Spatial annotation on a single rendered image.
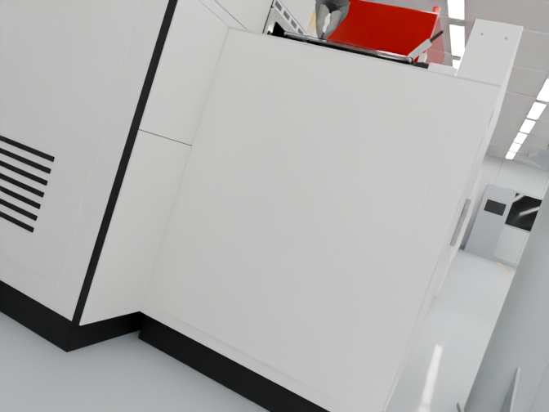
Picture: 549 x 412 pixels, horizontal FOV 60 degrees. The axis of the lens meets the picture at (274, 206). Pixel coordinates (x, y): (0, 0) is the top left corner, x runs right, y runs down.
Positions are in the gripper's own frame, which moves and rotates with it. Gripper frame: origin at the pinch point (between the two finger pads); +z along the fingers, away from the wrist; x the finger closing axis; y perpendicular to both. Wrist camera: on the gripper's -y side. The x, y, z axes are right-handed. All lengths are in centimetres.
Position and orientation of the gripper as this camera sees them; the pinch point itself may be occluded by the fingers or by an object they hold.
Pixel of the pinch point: (322, 35)
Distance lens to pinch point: 137.8
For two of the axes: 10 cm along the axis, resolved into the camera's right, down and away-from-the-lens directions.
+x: -9.4, -3.0, -1.3
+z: -3.1, 9.5, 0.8
